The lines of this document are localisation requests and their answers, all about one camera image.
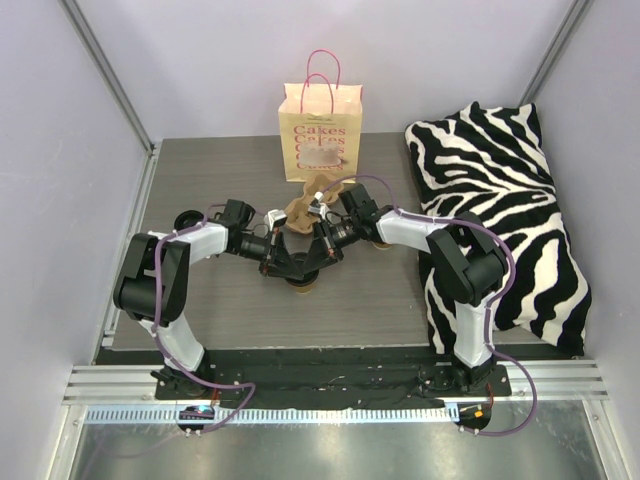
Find brown pulp cup carrier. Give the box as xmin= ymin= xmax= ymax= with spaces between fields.
xmin=284 ymin=173 xmax=337 ymax=235

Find aluminium frame rail front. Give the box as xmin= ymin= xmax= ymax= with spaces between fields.
xmin=63 ymin=361 xmax=608 ymax=425

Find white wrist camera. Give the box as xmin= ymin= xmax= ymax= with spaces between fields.
xmin=264 ymin=209 xmax=287 ymax=231
xmin=307 ymin=192 xmax=329 ymax=220

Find paper cakes bag pink handles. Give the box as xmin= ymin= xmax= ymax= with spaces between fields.
xmin=278 ymin=49 xmax=363 ymax=182

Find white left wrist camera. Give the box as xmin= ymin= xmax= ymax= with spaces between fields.
xmin=264 ymin=209 xmax=287 ymax=231

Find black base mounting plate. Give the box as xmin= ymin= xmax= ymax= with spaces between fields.
xmin=151 ymin=346 xmax=512 ymax=410

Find zebra print pillow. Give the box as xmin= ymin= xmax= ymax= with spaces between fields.
xmin=404 ymin=102 xmax=592 ymax=357

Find black plastic cup lid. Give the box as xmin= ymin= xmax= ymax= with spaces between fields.
xmin=285 ymin=252 xmax=319 ymax=288

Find brown paper coffee cup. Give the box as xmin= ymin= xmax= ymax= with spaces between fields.
xmin=372 ymin=242 xmax=392 ymax=250

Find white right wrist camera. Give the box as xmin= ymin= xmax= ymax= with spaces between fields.
xmin=307 ymin=192 xmax=329 ymax=220

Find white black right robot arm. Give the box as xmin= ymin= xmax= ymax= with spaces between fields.
xmin=300 ymin=183 xmax=508 ymax=395

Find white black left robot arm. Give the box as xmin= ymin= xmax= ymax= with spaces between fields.
xmin=113 ymin=200 xmax=304 ymax=399

